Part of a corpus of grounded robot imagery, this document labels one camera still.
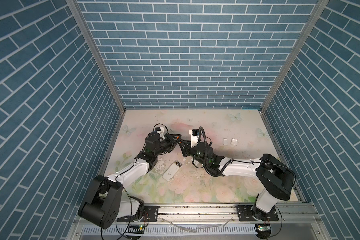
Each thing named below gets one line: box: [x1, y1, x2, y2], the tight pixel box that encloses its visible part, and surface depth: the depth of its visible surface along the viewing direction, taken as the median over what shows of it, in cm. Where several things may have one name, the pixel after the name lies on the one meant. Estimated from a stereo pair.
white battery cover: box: [230, 138, 238, 145], surface depth 104 cm
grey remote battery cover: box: [222, 138, 229, 146], surface depth 105 cm
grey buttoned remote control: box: [162, 160, 183, 182], surface depth 89 cm
